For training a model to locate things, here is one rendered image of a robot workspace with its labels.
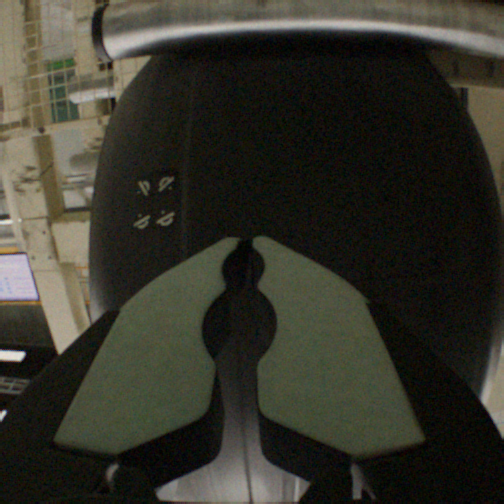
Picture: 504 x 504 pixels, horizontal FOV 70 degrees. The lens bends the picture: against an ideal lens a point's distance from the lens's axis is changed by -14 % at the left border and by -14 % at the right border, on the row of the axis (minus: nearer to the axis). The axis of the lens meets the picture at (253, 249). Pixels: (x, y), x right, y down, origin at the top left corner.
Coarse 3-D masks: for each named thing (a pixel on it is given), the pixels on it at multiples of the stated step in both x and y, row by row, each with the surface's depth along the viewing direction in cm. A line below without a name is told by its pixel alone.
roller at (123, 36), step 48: (144, 0) 24; (192, 0) 24; (240, 0) 24; (288, 0) 24; (336, 0) 23; (384, 0) 23; (432, 0) 23; (96, 48) 25; (144, 48) 26; (192, 48) 26; (432, 48) 26; (480, 48) 25
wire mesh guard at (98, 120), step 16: (16, 0) 63; (48, 0) 64; (48, 16) 65; (0, 32) 66; (32, 48) 68; (64, 64) 69; (16, 80) 70; (80, 96) 72; (96, 112) 73; (32, 128) 74; (48, 128) 74; (64, 128) 74
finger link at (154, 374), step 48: (240, 240) 12; (144, 288) 10; (192, 288) 10; (240, 288) 12; (144, 336) 8; (192, 336) 8; (96, 384) 7; (144, 384) 7; (192, 384) 7; (96, 432) 6; (144, 432) 6; (192, 432) 7
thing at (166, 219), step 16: (144, 176) 23; (160, 176) 22; (176, 176) 22; (144, 192) 22; (160, 192) 22; (176, 192) 22; (144, 208) 22; (160, 208) 22; (176, 208) 22; (144, 224) 22; (160, 224) 22; (176, 224) 22
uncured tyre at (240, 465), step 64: (192, 64) 26; (256, 64) 26; (320, 64) 25; (384, 64) 25; (128, 128) 25; (192, 128) 23; (256, 128) 23; (320, 128) 23; (384, 128) 23; (448, 128) 23; (128, 192) 23; (192, 192) 22; (256, 192) 22; (320, 192) 22; (384, 192) 21; (448, 192) 21; (128, 256) 22; (192, 256) 21; (320, 256) 21; (384, 256) 21; (448, 256) 21; (256, 320) 21; (448, 320) 21; (256, 448) 23
